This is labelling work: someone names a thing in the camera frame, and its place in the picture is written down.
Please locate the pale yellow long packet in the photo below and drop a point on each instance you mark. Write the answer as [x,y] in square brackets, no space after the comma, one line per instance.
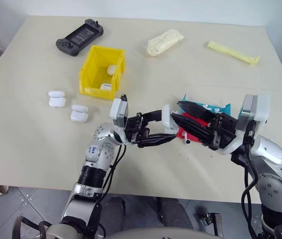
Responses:
[230,51]

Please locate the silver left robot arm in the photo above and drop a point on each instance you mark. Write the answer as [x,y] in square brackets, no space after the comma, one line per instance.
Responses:
[98,154]

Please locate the blue and red snack packet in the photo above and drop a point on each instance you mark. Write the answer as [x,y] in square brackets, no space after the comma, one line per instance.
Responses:
[224,108]

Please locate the red open tray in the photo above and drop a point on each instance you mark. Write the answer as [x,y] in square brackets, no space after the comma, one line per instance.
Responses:
[193,138]

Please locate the grey metal bracket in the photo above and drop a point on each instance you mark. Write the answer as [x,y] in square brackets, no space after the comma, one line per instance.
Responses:
[210,221]

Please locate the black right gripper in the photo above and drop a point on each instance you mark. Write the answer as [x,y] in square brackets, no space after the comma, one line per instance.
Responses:
[224,129]

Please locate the yellow plastic bin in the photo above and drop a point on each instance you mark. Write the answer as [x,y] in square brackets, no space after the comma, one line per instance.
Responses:
[88,72]

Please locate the dark grey handheld game controller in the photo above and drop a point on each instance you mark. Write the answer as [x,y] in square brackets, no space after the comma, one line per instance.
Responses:
[81,37]

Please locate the clear bag of white grains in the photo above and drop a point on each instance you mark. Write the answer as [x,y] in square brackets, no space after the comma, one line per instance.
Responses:
[163,42]

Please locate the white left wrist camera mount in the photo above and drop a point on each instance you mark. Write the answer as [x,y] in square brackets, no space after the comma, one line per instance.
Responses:
[117,110]

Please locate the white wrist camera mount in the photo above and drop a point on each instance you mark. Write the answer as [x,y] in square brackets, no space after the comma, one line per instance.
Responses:
[261,109]
[117,110]

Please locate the grey rounded robot cover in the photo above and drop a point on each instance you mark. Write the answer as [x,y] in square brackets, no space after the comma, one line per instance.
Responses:
[135,232]

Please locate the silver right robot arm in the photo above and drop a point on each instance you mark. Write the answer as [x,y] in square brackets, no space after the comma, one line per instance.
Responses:
[272,154]

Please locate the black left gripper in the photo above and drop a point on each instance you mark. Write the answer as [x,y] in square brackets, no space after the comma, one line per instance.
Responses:
[135,129]

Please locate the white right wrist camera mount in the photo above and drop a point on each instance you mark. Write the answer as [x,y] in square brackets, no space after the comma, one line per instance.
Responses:
[261,109]

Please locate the dark rounded shape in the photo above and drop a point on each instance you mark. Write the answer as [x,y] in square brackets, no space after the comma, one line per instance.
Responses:
[174,211]

